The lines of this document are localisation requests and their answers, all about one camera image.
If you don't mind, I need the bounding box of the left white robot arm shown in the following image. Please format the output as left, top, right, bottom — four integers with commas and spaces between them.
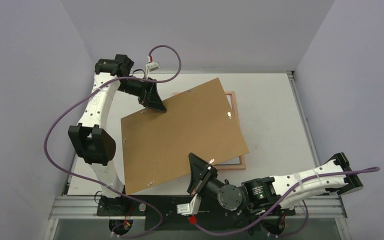
68, 54, 167, 193

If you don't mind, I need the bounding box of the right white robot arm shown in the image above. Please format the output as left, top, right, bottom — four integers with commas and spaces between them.
176, 153, 364, 216

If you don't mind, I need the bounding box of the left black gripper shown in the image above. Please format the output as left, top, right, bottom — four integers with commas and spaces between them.
118, 77, 167, 113

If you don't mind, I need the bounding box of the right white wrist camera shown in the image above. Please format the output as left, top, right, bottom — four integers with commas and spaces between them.
176, 194, 202, 225

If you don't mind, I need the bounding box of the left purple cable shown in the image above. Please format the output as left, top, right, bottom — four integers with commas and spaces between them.
43, 44, 183, 239

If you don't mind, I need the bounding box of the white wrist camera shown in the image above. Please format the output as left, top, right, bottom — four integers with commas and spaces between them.
176, 194, 202, 225
144, 55, 161, 75

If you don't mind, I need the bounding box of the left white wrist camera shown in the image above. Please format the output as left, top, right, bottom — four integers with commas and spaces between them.
144, 55, 161, 75

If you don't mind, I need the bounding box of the aluminium rail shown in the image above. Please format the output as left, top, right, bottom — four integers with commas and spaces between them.
49, 195, 347, 220

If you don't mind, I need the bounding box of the blue landscape photo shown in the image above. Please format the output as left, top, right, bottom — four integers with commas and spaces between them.
219, 91, 241, 166

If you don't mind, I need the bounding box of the brown cardboard backing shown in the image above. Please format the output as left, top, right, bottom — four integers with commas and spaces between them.
120, 78, 249, 195

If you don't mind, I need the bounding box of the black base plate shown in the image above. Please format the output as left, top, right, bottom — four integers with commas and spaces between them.
96, 194, 296, 233

